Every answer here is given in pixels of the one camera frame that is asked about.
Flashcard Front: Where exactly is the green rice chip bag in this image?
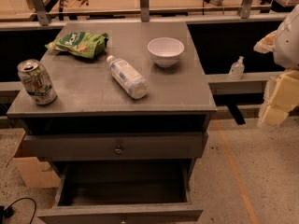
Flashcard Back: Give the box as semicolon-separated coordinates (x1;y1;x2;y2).
46;32;109;59

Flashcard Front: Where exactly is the cardboard box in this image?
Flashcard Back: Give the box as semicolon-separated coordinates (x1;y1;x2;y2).
7;132;60;189

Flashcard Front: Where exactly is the white bowl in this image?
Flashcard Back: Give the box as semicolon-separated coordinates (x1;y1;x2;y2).
148;37;185;68

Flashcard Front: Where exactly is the closed middle drawer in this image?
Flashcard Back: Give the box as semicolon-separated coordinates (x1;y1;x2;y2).
23;132;208;161

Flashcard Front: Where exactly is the clear plastic water bottle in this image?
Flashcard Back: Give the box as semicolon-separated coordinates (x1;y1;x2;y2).
107;55;149;100

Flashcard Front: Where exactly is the grey drawer cabinet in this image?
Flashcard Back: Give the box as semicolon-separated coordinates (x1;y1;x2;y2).
7;22;216;224

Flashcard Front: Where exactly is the open bottom drawer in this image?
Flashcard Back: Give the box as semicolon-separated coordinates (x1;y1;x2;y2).
37;160;202;224

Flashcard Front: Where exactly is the hand sanitizer bottle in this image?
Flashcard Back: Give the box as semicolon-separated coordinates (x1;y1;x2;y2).
229;56;245;80

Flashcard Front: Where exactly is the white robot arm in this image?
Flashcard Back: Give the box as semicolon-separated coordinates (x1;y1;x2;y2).
253;5;299;128

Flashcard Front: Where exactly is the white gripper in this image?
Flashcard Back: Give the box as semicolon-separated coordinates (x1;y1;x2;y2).
253;31;299;127

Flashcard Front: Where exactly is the green white soda can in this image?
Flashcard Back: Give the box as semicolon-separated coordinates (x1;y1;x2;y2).
17;59;57;105

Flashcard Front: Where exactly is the black floor cable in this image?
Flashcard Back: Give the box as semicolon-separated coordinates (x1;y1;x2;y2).
0;197;37;224

